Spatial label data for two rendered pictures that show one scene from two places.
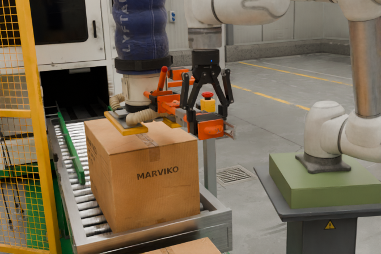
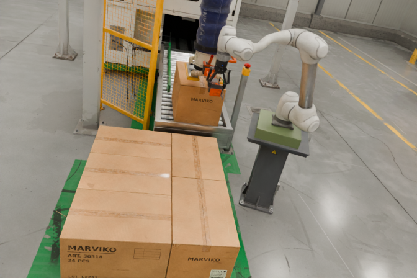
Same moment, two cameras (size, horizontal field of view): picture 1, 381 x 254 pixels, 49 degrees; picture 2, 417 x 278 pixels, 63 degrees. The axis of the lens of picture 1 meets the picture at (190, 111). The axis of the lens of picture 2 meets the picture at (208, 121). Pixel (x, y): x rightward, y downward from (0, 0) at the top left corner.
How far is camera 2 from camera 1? 1.15 m
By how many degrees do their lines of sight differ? 17
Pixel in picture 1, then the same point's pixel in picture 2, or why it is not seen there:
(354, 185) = (287, 136)
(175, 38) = not seen: outside the picture
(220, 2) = (228, 46)
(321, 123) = (284, 103)
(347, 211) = (279, 147)
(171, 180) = (207, 105)
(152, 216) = (193, 119)
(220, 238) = (223, 141)
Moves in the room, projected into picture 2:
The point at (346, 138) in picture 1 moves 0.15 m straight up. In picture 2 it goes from (291, 113) to (298, 96)
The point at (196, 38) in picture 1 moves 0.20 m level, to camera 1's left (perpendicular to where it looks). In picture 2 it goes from (218, 54) to (188, 46)
